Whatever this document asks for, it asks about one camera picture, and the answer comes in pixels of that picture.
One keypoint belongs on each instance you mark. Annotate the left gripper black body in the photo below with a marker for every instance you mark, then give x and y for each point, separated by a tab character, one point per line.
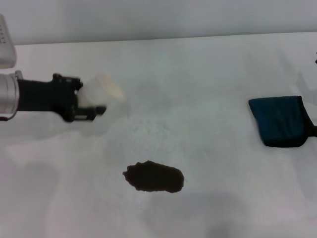
47	95

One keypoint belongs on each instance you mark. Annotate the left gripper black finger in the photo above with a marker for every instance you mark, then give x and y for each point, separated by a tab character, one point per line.
69	80
91	112

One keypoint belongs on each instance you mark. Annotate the white paper cup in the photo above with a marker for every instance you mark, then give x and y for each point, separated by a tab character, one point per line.
99	91

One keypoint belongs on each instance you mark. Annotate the blue rag with black edge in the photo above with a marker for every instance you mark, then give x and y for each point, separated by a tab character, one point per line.
277	119

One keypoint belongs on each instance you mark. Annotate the left robot arm silver white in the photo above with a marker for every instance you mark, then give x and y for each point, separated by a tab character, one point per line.
7	94

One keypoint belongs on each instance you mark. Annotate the black water stain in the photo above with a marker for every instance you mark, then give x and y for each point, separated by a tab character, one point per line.
153	177

